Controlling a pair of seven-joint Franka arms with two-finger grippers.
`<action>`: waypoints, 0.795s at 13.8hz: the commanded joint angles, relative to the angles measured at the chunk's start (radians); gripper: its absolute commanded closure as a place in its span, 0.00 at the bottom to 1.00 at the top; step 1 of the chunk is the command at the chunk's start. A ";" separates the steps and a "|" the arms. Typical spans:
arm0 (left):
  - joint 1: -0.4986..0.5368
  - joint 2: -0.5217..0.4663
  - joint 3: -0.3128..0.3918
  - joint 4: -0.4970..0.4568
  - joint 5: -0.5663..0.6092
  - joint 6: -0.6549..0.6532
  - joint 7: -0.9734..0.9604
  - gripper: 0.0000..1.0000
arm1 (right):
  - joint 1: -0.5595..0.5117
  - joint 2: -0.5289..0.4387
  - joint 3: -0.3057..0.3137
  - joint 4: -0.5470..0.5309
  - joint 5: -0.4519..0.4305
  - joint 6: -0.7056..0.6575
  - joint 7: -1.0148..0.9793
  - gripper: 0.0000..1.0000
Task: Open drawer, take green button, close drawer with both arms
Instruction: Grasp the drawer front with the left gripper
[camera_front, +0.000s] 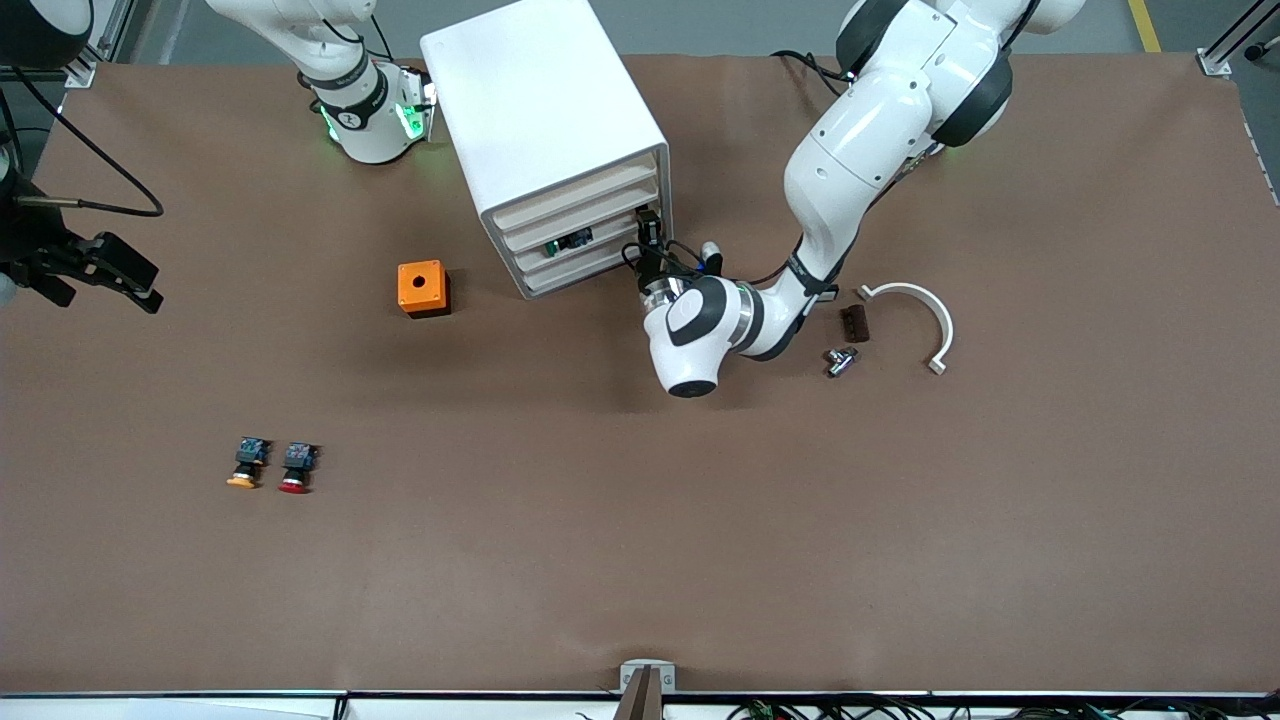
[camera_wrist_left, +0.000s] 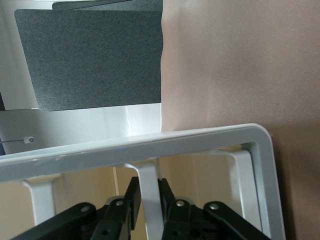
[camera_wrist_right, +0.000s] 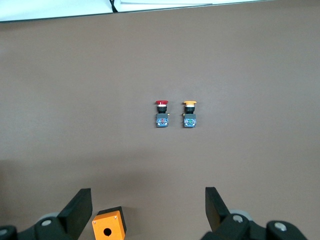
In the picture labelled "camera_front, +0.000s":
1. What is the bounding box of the white plastic drawer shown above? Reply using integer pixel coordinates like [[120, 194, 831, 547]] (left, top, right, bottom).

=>
[[490, 152, 663, 234], [506, 200, 646, 273], [498, 174, 665, 253], [515, 235, 646, 296]]

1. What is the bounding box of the white drawer cabinet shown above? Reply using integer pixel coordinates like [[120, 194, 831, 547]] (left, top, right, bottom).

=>
[[420, 0, 673, 301]]

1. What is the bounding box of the yellow mushroom push button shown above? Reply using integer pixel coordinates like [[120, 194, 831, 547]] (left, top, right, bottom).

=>
[[227, 437, 273, 490]]

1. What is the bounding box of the red mushroom push button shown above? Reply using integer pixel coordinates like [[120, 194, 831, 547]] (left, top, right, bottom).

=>
[[278, 442, 321, 495]]

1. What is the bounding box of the orange box with hole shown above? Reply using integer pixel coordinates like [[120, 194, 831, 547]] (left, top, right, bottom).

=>
[[397, 260, 452, 319]]

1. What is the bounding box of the metal base connector block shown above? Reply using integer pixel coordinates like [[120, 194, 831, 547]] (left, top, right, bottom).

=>
[[398, 65, 438, 143]]

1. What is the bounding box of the aluminium frame profile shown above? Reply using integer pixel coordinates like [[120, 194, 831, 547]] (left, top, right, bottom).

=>
[[60, 0, 136, 89], [1198, 0, 1280, 79]]

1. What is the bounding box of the black base cable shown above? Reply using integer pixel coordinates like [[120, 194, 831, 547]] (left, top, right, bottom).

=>
[[770, 50, 851, 96]]

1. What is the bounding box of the white half-ring clamp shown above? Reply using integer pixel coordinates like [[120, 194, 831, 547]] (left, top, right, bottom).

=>
[[857, 282, 955, 377]]

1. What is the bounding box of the grey metal edge bracket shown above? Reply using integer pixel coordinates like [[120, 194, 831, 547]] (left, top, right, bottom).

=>
[[620, 660, 676, 693]]

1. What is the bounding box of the brown camera post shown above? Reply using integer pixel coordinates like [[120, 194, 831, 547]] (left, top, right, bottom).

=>
[[612, 667, 666, 720]]

